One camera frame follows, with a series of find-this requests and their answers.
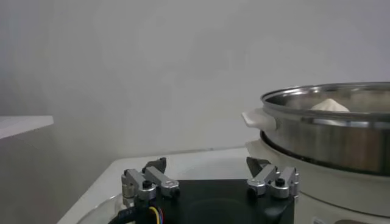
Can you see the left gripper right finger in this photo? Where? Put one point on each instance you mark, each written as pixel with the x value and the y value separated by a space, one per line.
pixel 274 182

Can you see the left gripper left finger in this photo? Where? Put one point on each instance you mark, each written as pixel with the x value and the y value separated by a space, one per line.
pixel 146 184

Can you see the white steamed baozi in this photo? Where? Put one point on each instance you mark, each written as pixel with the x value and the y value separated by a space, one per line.
pixel 330 105

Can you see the stainless steel steamer basket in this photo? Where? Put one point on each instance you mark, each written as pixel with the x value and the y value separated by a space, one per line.
pixel 335 143

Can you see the round glass pot lid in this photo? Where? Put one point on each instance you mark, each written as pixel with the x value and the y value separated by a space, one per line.
pixel 100 213

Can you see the white electric cooker base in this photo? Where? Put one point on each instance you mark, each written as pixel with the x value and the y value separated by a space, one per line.
pixel 335 194

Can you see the white side table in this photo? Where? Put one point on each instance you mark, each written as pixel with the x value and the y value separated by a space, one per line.
pixel 21 124

